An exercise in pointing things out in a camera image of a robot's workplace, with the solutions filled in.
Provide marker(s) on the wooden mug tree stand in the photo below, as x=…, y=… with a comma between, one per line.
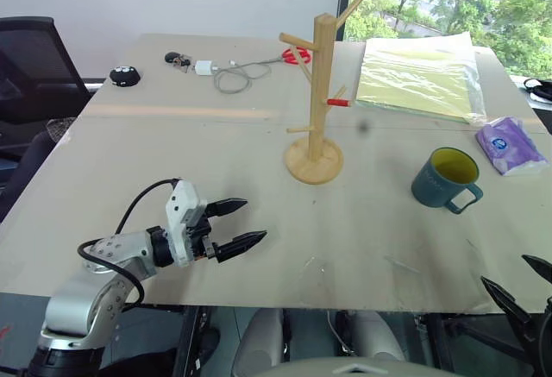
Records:
x=320, y=92

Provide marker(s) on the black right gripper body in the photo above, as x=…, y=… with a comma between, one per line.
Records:
x=544, y=316

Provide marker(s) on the red tape marker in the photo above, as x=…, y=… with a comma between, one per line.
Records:
x=338, y=102

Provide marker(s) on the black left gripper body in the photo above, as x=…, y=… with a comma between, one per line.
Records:
x=201, y=239

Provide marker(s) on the black key fob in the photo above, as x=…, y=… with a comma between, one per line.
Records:
x=172, y=56

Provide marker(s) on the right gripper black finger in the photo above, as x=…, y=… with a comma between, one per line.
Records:
x=504, y=301
x=539, y=267

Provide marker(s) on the black and white device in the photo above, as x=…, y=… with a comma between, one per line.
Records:
x=541, y=90

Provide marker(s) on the purple tissue pack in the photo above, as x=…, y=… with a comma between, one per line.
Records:
x=509, y=144

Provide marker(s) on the grey rounded robot leg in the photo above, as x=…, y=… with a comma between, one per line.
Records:
x=259, y=342
x=379, y=334

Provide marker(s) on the white charger adapter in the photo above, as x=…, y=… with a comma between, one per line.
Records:
x=204, y=68

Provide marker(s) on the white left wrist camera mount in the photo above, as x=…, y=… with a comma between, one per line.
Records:
x=179, y=209

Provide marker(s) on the black mesh office chair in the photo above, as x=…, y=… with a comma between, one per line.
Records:
x=26, y=62

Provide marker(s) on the teal mug with yellow inside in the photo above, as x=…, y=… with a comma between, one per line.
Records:
x=431, y=187

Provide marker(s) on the yellow-green plastic bag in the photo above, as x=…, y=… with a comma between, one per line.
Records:
x=409, y=75

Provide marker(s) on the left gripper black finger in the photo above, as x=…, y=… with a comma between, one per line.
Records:
x=239, y=244
x=226, y=206

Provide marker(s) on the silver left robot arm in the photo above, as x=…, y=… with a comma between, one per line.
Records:
x=86, y=303

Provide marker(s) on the black round puck, white dots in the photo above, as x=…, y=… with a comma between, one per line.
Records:
x=125, y=76

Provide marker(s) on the grey robot torso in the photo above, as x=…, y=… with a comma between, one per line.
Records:
x=358, y=368

